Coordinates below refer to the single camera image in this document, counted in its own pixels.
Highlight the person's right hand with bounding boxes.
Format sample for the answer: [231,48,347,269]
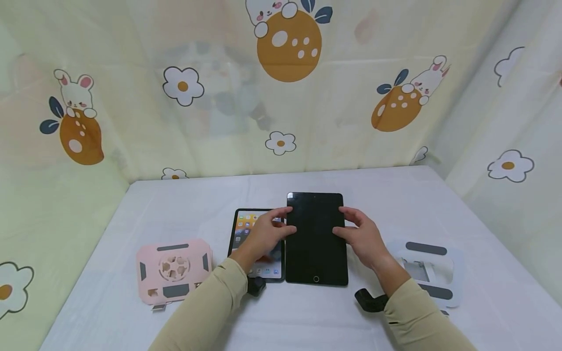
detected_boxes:
[332,206,392,270]

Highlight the person's left hand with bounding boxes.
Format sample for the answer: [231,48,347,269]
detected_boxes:
[233,206,299,267]

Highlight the black tablet with dark screen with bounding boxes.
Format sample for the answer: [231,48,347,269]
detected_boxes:
[285,192,350,287]

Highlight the person's right forearm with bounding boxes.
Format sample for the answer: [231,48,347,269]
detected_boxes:
[371,253,479,351]

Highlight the person's left forearm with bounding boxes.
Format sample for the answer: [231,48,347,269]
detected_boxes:
[148,252,261,351]

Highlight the black tablet with lit screen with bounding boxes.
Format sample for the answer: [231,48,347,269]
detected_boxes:
[227,208,286,284]

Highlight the black wrist band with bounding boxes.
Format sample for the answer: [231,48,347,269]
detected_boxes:
[354,288,390,313]
[246,276,267,297]

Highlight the white tablet stand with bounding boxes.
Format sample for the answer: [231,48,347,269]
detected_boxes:
[385,238,465,318]

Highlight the pink tablet stand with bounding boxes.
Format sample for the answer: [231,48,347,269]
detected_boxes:
[136,238,214,312]

